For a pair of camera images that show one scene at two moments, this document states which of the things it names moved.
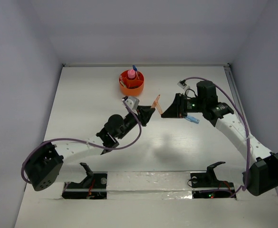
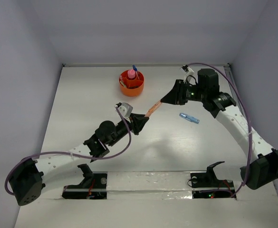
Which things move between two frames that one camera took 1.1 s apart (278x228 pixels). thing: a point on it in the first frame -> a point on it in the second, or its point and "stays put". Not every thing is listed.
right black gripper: (177, 109) -> (176, 95)
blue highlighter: (192, 118) stays put
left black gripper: (143, 115) -> (137, 122)
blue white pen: (136, 70) stays put
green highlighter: (123, 84) stays put
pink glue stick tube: (131, 73) stays put
